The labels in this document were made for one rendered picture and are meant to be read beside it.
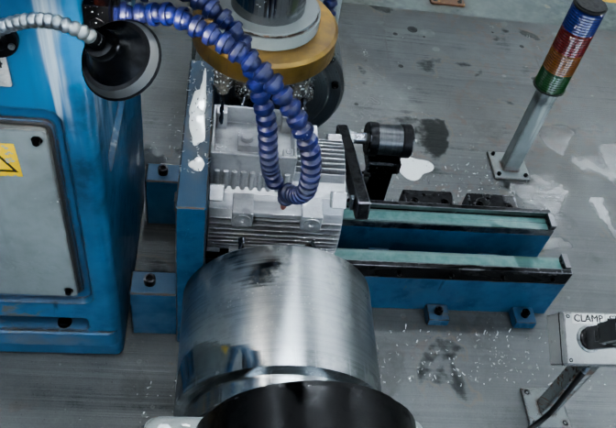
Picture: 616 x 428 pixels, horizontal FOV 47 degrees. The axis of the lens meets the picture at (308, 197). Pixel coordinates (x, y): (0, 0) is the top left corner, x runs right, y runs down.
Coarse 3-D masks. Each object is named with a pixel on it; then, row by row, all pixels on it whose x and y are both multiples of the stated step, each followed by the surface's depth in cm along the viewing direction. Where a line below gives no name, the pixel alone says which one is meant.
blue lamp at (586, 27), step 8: (576, 8) 122; (568, 16) 124; (576, 16) 122; (584, 16) 122; (592, 16) 121; (600, 16) 121; (568, 24) 124; (576, 24) 123; (584, 24) 122; (592, 24) 122; (576, 32) 124; (584, 32) 123; (592, 32) 124
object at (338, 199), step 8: (328, 136) 110; (336, 136) 110; (216, 184) 100; (224, 184) 101; (208, 192) 100; (216, 192) 100; (224, 192) 100; (336, 192) 102; (344, 192) 102; (208, 200) 100; (216, 200) 100; (336, 200) 102; (344, 200) 102; (336, 208) 102; (344, 208) 102; (208, 248) 109; (216, 248) 109
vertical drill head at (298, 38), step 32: (224, 0) 84; (256, 0) 80; (288, 0) 80; (256, 32) 81; (288, 32) 82; (320, 32) 86; (224, 64) 82; (288, 64) 81; (320, 64) 84; (224, 96) 90
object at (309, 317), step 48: (192, 288) 88; (240, 288) 82; (288, 288) 81; (336, 288) 84; (192, 336) 82; (240, 336) 78; (288, 336) 77; (336, 336) 79; (192, 384) 78; (240, 384) 75
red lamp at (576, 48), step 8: (560, 32) 127; (568, 32) 125; (560, 40) 127; (568, 40) 126; (576, 40) 125; (584, 40) 125; (560, 48) 128; (568, 48) 126; (576, 48) 126; (584, 48) 126; (568, 56) 128; (576, 56) 128
